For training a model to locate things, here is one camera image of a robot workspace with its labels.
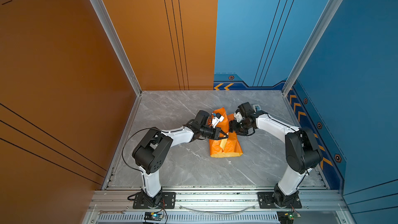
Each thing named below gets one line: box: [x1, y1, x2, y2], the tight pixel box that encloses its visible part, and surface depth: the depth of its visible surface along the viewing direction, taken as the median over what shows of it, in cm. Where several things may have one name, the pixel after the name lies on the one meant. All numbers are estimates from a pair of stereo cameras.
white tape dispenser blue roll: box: [252, 104, 262, 112], surface depth 107 cm
